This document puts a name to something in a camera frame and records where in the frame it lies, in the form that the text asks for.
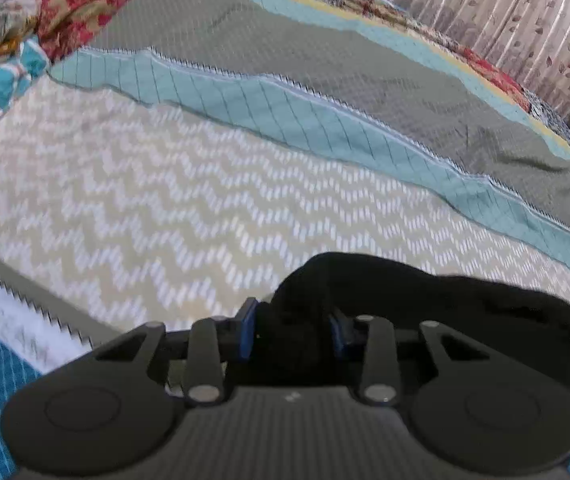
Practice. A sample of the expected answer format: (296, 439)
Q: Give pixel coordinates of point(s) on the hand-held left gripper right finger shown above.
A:
(339, 337)

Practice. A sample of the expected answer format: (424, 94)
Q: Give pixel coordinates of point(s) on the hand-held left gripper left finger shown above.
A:
(247, 332)

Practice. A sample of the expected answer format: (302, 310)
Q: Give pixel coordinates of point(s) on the black pants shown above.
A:
(415, 285)

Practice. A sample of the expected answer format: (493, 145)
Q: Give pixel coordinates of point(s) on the zigzag patterned bedspread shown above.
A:
(165, 185)

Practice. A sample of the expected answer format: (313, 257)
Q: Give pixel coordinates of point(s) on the beige leaf print curtain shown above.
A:
(505, 10)

